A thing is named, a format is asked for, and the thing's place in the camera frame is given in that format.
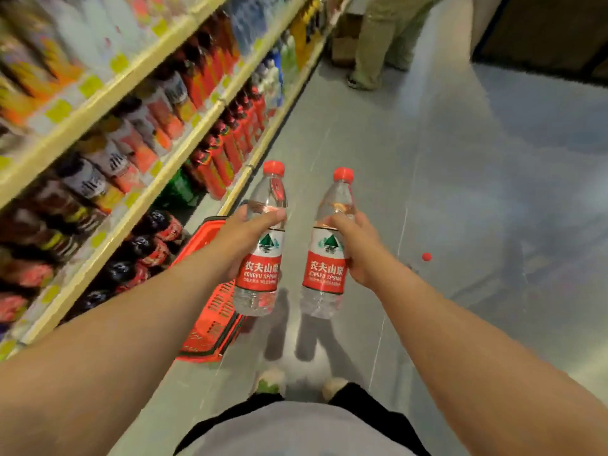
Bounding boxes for row of yellow price tags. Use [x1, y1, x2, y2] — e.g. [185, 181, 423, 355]
[0, 13, 267, 359]

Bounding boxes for row of orange label bottles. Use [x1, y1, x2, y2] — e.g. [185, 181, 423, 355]
[54, 9, 244, 215]

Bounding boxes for person's right forearm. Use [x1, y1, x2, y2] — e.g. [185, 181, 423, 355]
[365, 265, 608, 456]

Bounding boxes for person's left hand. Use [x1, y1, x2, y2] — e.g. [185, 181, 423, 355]
[208, 203, 288, 281]

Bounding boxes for wooden store shelves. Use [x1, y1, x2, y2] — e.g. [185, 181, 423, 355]
[0, 0, 355, 362]

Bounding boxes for row of red drink bottles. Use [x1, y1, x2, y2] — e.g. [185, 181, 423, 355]
[189, 80, 270, 201]

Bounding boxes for person's left forearm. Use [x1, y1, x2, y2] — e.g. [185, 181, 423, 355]
[0, 251, 238, 456]

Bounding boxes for person's right green shoe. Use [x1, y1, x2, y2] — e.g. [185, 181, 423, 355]
[321, 377, 350, 402]

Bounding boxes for green soda bottle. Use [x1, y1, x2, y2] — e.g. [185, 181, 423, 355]
[159, 168, 201, 210]

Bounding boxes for person's left green shoe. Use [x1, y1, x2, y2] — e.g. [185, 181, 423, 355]
[249, 367, 288, 398]

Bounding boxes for cola bottle red label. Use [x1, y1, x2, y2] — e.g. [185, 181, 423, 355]
[66, 288, 115, 322]
[102, 260, 151, 296]
[124, 234, 172, 269]
[142, 209, 186, 243]

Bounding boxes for dark wooden cabinet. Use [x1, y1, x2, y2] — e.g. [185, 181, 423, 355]
[469, 0, 608, 85]

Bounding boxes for row of brown tea bottles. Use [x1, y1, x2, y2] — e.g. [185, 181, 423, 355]
[0, 180, 108, 324]

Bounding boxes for person's green shoe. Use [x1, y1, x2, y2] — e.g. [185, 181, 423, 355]
[321, 377, 350, 402]
[249, 367, 288, 398]

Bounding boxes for person's white shirt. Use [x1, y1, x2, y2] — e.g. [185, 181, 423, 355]
[177, 400, 420, 456]

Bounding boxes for row of mixed colour drinks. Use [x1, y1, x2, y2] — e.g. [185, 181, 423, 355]
[227, 0, 344, 111]

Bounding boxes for red shopping basket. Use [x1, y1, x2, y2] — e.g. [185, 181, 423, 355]
[170, 215, 246, 364]

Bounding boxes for person's right hand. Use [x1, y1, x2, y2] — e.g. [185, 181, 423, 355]
[327, 211, 401, 292]

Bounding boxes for brown cardboard box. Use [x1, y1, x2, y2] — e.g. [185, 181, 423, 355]
[330, 11, 365, 68]

